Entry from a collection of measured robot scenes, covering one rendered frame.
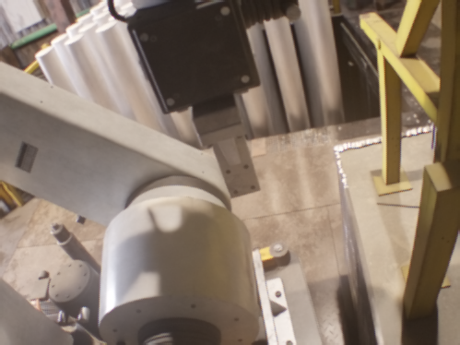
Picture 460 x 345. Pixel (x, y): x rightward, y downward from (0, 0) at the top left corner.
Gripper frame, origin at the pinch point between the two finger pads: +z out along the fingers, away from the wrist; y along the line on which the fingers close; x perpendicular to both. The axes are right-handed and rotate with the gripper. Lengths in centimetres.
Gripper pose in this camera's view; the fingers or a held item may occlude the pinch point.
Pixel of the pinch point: (234, 147)
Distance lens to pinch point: 63.7
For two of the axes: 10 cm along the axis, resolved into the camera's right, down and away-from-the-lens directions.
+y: 1.1, 6.2, -7.8
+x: 9.6, -2.7, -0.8
